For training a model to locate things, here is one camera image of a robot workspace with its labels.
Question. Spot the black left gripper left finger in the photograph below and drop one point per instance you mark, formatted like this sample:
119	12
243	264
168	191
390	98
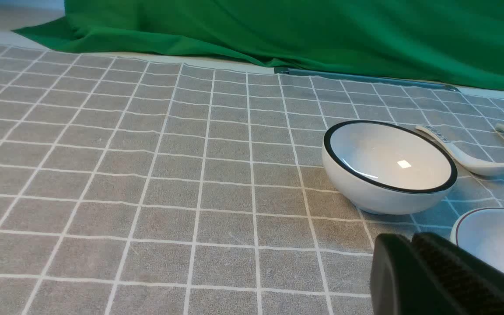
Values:
401	283

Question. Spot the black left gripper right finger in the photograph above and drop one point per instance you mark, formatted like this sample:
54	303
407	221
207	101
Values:
476	287

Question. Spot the white bowl brown rim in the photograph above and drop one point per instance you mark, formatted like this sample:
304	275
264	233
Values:
480	232

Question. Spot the white bowl black rim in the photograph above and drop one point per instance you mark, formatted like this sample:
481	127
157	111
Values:
385	169

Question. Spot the green cloth backdrop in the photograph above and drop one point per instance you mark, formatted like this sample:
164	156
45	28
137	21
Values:
451	41

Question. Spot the grey checked tablecloth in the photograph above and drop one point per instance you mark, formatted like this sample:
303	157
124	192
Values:
130	187

